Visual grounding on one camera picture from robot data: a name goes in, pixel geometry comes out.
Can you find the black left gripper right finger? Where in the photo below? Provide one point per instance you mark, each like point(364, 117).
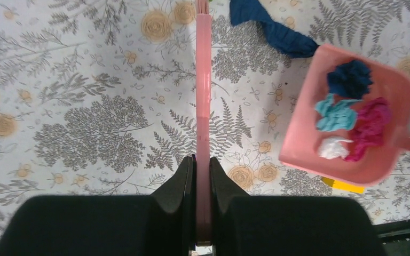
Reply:
point(287, 225)

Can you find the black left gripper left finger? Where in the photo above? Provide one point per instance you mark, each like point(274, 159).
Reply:
point(160, 223)

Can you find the pink dustpan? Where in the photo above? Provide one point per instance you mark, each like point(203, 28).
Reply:
point(302, 140)

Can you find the pink hand brush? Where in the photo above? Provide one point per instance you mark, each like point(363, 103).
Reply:
point(203, 99)

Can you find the small yellow block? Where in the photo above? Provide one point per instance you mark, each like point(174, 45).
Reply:
point(342, 185)

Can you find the white paper scrap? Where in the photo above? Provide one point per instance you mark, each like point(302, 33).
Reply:
point(333, 147)

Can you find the cyan paper scrap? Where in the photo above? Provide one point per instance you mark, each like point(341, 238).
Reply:
point(336, 116)

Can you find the floral table mat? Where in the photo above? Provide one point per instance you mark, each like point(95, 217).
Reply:
point(98, 98)

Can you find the magenta paper scrap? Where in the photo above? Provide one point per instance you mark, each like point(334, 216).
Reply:
point(368, 132)

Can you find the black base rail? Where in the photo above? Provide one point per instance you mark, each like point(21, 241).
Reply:
point(395, 237)

